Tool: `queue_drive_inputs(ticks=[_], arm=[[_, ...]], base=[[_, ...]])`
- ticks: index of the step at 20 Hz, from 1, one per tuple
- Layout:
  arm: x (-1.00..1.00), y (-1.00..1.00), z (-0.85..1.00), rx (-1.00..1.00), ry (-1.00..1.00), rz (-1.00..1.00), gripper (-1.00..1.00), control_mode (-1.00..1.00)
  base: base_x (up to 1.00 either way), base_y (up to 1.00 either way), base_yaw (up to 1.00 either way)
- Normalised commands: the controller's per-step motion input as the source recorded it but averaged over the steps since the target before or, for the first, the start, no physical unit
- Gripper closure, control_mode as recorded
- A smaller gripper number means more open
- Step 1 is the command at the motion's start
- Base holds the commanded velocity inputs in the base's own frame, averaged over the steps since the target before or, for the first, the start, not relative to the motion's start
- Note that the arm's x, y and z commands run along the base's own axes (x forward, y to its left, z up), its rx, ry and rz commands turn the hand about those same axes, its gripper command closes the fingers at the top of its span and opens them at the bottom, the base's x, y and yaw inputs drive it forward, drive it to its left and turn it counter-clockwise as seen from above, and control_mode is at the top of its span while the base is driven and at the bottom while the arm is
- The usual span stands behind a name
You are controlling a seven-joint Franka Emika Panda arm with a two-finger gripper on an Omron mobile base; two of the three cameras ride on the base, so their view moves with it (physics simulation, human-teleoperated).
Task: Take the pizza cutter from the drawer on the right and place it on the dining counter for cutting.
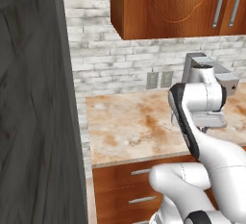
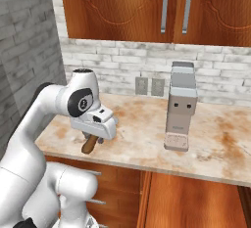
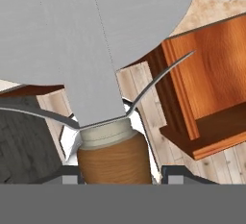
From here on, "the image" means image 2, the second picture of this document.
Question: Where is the wooden cupboard door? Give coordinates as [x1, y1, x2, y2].
[173, 0, 251, 48]
[144, 171, 248, 228]
[59, 0, 176, 44]

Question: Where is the grey wall outlet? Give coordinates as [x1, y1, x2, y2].
[151, 77, 166, 98]
[134, 76, 149, 96]

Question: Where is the wooden upper cupboard door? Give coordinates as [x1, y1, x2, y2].
[173, 0, 251, 48]
[59, 0, 176, 44]

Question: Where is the silver cupboard door handle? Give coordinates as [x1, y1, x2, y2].
[160, 0, 172, 35]
[181, 0, 195, 36]

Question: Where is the brown wooden-handled utensil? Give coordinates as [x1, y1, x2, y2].
[80, 135, 100, 156]

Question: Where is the wooden drawer front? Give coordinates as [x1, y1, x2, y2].
[85, 186, 142, 221]
[94, 216, 140, 228]
[44, 155, 143, 191]

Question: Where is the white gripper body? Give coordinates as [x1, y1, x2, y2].
[69, 116, 119, 141]

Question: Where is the grey coffee machine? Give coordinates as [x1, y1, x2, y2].
[163, 61, 199, 153]

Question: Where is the wooden lower cupboard door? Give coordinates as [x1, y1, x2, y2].
[144, 171, 248, 228]

